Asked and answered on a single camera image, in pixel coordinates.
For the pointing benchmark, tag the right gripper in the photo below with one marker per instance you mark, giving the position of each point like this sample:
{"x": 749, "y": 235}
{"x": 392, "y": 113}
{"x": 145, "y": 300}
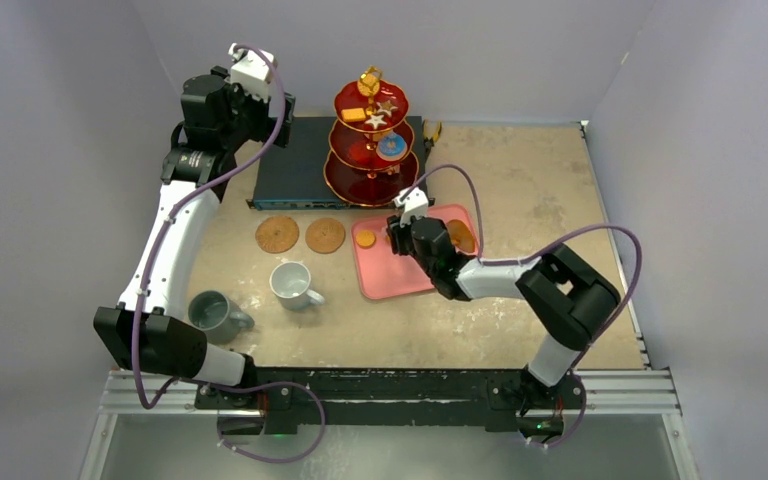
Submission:
{"x": 398, "y": 234}

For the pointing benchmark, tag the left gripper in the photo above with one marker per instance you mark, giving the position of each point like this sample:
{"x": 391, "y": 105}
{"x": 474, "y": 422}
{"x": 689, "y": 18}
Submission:
{"x": 267, "y": 124}

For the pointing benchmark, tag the brown baked bread piece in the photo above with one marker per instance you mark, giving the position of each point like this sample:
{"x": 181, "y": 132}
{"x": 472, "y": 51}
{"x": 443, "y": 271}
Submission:
{"x": 461, "y": 236}

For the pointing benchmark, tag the pink serving tray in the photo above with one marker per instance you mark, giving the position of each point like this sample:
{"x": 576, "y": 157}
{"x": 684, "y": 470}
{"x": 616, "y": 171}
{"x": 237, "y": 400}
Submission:
{"x": 383, "y": 274}

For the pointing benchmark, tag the round biscuit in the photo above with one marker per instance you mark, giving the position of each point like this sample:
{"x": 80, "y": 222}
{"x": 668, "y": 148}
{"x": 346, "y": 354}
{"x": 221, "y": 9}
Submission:
{"x": 365, "y": 239}

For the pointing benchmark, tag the square yellow biscuit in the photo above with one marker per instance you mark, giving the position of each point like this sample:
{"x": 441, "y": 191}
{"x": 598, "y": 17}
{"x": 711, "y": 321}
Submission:
{"x": 352, "y": 115}

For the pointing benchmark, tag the red three-tier cake stand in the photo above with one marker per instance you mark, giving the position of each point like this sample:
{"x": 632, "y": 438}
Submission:
{"x": 354, "y": 144}

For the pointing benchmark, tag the white iced star cookie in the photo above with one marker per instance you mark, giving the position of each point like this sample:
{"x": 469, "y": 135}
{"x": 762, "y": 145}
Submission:
{"x": 376, "y": 122}

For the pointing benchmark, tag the woven rattan coaster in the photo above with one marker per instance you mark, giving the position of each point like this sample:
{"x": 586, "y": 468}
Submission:
{"x": 277, "y": 234}
{"x": 325, "y": 235}

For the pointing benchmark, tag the blue frosted donut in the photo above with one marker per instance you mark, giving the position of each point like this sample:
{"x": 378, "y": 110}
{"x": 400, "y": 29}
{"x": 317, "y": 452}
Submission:
{"x": 392, "y": 148}

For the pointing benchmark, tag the round biscuit tray corner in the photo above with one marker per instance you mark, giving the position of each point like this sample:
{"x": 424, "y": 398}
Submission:
{"x": 368, "y": 85}

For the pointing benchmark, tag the brown centred star cookie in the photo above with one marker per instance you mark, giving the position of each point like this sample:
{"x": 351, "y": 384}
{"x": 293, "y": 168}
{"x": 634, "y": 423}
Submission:
{"x": 386, "y": 108}

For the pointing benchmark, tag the white ceramic mug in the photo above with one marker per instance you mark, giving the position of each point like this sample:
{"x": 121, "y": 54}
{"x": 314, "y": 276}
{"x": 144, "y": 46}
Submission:
{"x": 291, "y": 282}

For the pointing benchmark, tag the grey ceramic mug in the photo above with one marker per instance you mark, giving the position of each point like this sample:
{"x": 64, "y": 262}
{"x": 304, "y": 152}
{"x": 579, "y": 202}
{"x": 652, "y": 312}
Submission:
{"x": 218, "y": 317}

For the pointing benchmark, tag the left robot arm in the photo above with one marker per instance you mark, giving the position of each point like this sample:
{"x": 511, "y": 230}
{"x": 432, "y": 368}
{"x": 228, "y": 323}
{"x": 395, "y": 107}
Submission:
{"x": 145, "y": 331}

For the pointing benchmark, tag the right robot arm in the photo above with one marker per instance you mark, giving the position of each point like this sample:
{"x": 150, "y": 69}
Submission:
{"x": 571, "y": 299}

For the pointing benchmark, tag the dark network switch box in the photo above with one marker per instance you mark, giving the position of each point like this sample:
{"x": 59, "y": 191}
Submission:
{"x": 305, "y": 176}

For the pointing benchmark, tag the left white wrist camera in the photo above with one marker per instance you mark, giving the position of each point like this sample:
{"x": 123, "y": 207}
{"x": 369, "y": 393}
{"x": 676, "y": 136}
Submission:
{"x": 251, "y": 72}

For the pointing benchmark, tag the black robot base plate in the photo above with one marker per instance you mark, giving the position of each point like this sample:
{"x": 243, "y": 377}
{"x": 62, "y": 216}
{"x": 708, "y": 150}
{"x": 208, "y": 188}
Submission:
{"x": 497, "y": 400}

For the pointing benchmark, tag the aluminium frame rail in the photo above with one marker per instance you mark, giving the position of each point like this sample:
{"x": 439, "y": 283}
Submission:
{"x": 607, "y": 392}

